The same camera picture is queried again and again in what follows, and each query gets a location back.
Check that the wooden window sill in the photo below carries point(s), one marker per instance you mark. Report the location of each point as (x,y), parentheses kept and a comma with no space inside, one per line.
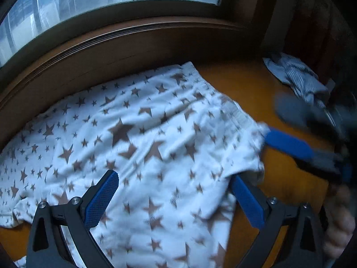
(111,50)

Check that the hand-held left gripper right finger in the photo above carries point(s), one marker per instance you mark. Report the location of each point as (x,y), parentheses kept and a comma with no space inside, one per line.
(246,203)

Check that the red patterned curtain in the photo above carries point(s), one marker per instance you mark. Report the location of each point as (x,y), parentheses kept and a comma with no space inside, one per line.
(312,19)

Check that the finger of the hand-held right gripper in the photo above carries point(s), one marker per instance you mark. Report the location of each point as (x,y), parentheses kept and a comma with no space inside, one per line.
(301,113)
(290,143)

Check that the blue striped garment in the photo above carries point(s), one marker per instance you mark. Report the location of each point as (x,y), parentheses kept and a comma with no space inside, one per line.
(298,78)

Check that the window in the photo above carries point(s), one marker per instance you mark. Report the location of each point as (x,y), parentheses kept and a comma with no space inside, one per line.
(83,0)

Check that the small white box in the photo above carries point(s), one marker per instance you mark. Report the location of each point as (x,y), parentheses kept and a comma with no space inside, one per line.
(331,85)

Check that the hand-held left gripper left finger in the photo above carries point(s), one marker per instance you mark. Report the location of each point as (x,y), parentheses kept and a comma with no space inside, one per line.
(100,201)

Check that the person's right hand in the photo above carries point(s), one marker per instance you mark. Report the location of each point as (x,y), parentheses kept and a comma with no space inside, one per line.
(339,223)

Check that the white star-printed garment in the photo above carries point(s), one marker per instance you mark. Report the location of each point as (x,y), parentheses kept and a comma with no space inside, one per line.
(139,145)

